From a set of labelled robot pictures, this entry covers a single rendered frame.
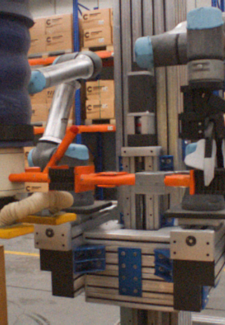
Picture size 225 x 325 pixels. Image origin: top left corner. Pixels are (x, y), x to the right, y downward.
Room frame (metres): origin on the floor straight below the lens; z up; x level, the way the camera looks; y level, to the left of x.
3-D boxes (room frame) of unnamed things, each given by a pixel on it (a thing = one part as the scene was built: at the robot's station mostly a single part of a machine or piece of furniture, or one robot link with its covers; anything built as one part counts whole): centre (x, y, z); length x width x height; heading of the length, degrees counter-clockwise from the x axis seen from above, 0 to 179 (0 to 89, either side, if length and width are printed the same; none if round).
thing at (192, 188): (0.93, -0.21, 1.19); 0.08 x 0.07 x 0.05; 62
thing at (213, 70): (0.95, -0.20, 1.41); 0.08 x 0.08 x 0.05
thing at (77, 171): (1.10, 0.10, 1.19); 0.10 x 0.08 x 0.06; 152
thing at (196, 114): (0.95, -0.19, 1.33); 0.09 x 0.08 x 0.12; 62
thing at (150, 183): (1.00, -0.09, 1.18); 0.07 x 0.07 x 0.04; 62
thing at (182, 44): (1.05, -0.22, 1.49); 0.11 x 0.11 x 0.08; 67
